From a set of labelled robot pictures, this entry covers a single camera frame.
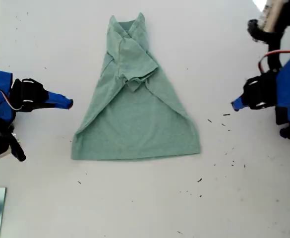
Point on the green t-shirt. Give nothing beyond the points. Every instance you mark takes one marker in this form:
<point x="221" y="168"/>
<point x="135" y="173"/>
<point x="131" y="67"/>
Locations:
<point x="134" y="129"/>

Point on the black camera stalk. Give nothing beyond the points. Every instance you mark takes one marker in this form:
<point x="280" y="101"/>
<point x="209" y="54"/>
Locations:
<point x="274" y="54"/>
<point x="18" y="148"/>

